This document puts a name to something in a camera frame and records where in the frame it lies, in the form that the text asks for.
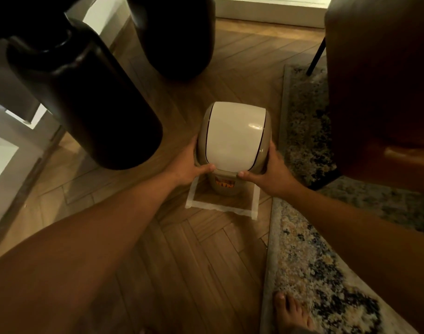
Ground person's right hand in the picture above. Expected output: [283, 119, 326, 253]
[237, 141, 296, 199]

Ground person's left hand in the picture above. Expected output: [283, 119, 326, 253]
[167, 135, 216, 187]

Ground beige swing-lid trash bin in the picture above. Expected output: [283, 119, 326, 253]
[196, 101, 271, 196]

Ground person's right forearm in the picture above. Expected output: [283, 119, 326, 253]
[273, 182, 424, 334]

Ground person's left forearm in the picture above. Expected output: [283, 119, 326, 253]
[0, 172, 179, 334]

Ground white tape floor marking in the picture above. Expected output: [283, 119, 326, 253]
[185, 177, 261, 220]

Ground patterned area rug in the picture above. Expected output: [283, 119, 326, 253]
[260, 64, 424, 334]

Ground black rounded vase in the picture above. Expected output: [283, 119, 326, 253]
[126, 0, 217, 81]

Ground person's right foot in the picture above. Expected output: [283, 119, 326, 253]
[273, 291, 317, 334]

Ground large black bottle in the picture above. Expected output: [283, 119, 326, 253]
[0, 0, 164, 171]

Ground brown leather chair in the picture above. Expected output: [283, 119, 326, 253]
[306, 0, 424, 192]

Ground white cabinet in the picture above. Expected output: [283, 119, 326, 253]
[0, 0, 129, 237]

